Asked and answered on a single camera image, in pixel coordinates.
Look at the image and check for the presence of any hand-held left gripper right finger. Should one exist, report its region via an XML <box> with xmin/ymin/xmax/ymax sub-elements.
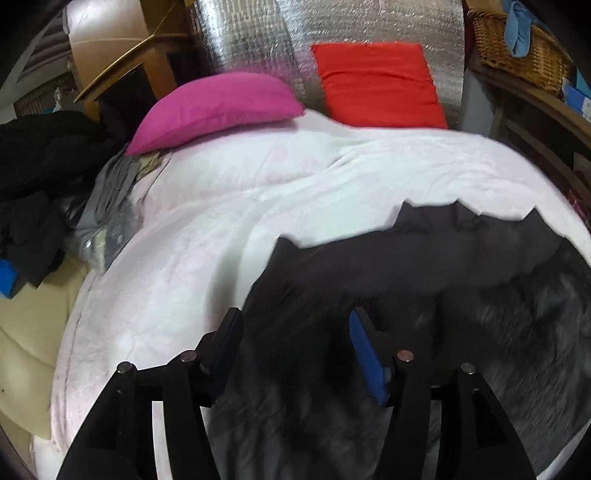
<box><xmin>348</xmin><ymin>306</ymin><xmax>539</xmax><ymax>480</ymax></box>

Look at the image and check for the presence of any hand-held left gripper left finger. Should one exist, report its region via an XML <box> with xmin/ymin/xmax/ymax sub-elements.
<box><xmin>55</xmin><ymin>307</ymin><xmax>245</xmax><ymax>480</ymax></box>

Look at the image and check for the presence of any black jacket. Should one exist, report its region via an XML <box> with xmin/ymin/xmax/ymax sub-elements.
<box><xmin>203</xmin><ymin>199</ymin><xmax>591</xmax><ymax>480</ymax></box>

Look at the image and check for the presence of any pile of black clothes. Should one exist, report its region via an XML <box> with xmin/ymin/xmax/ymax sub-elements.
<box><xmin>0</xmin><ymin>111</ymin><xmax>127</xmax><ymax>289</ymax></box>

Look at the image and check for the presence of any white bed blanket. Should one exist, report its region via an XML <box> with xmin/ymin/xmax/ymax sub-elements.
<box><xmin>30</xmin><ymin>108</ymin><xmax>587</xmax><ymax>480</ymax></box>

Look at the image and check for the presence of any grey garment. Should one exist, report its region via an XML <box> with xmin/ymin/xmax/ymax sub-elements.
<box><xmin>69</xmin><ymin>154</ymin><xmax>144</xmax><ymax>273</ymax></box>

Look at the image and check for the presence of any cream blanket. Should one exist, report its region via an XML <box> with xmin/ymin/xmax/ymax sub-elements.
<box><xmin>0</xmin><ymin>254</ymin><xmax>88</xmax><ymax>439</ymax></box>

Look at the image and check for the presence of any pink pillow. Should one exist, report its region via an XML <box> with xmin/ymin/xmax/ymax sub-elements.
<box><xmin>124</xmin><ymin>71</ymin><xmax>305</xmax><ymax>158</ymax></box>

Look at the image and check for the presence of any red cushion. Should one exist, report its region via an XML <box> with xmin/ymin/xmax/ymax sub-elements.
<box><xmin>310</xmin><ymin>42</ymin><xmax>450</xmax><ymax>130</ymax></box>

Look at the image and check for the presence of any wooden shelf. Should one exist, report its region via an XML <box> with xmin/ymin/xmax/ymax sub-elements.
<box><xmin>464</xmin><ymin>0</ymin><xmax>591</xmax><ymax>213</ymax></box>

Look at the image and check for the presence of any wooden table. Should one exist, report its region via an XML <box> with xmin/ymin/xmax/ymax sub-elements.
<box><xmin>69</xmin><ymin>0</ymin><xmax>195</xmax><ymax>116</ymax></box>

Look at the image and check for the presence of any wicker basket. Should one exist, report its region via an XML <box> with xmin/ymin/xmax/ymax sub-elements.
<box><xmin>466</xmin><ymin>9</ymin><xmax>575</xmax><ymax>95</ymax></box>

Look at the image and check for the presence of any silver foil insulation mat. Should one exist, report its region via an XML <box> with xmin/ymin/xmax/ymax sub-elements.
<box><xmin>187</xmin><ymin>0</ymin><xmax>465</xmax><ymax>127</ymax></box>

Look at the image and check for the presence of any light blue cloth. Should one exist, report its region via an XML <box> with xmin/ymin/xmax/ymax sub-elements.
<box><xmin>503</xmin><ymin>0</ymin><xmax>536</xmax><ymax>58</ymax></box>

